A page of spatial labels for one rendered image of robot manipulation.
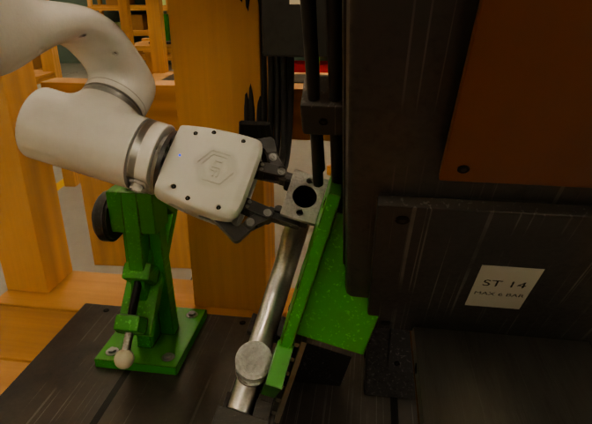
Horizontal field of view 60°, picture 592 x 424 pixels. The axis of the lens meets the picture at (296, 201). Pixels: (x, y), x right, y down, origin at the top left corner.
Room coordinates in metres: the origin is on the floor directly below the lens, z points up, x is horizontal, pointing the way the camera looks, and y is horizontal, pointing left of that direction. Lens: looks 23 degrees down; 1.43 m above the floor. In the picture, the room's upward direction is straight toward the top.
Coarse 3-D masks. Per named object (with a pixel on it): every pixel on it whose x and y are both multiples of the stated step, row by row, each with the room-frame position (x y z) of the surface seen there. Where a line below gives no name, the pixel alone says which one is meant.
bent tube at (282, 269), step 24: (288, 192) 0.52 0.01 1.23; (312, 192) 0.53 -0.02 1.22; (288, 216) 0.50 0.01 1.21; (312, 216) 0.50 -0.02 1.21; (288, 240) 0.58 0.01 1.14; (288, 264) 0.57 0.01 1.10; (288, 288) 0.57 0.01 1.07; (264, 312) 0.54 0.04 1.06; (264, 336) 0.51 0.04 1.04; (240, 384) 0.47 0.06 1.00; (240, 408) 0.45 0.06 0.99
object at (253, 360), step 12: (240, 348) 0.42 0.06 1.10; (252, 348) 0.42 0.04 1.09; (264, 348) 0.42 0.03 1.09; (240, 360) 0.41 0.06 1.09; (252, 360) 0.41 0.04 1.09; (264, 360) 0.41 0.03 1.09; (240, 372) 0.40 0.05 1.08; (252, 372) 0.40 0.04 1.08; (264, 372) 0.41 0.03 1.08; (252, 384) 0.44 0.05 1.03
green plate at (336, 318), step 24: (336, 192) 0.40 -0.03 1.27; (336, 216) 0.41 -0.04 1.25; (312, 240) 0.43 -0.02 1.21; (336, 240) 0.41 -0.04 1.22; (312, 264) 0.40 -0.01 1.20; (336, 264) 0.41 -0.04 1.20; (312, 288) 0.41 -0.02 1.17; (336, 288) 0.41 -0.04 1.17; (288, 312) 0.47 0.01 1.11; (312, 312) 0.41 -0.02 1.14; (336, 312) 0.41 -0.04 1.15; (360, 312) 0.41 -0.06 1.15; (288, 336) 0.41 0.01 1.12; (312, 336) 0.41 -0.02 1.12; (336, 336) 0.41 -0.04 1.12; (360, 336) 0.41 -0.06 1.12
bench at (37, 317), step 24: (72, 288) 0.87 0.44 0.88; (96, 288) 0.87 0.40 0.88; (120, 288) 0.87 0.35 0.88; (192, 288) 0.87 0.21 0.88; (0, 312) 0.79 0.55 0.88; (24, 312) 0.79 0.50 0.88; (48, 312) 0.79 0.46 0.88; (72, 312) 0.79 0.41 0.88; (216, 312) 0.79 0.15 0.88; (240, 312) 0.79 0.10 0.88; (0, 336) 0.72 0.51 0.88; (24, 336) 0.72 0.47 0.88; (48, 336) 0.72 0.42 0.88; (0, 360) 0.66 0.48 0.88; (24, 360) 0.66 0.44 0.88; (0, 384) 0.61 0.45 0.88
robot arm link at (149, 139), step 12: (144, 132) 0.54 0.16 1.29; (156, 132) 0.54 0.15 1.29; (168, 132) 0.56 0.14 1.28; (132, 144) 0.53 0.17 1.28; (144, 144) 0.53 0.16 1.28; (156, 144) 0.53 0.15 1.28; (132, 156) 0.52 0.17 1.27; (144, 156) 0.52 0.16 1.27; (156, 156) 0.53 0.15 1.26; (132, 168) 0.52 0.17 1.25; (144, 168) 0.52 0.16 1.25; (132, 180) 0.52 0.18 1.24; (144, 180) 0.52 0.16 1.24; (144, 192) 0.54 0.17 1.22
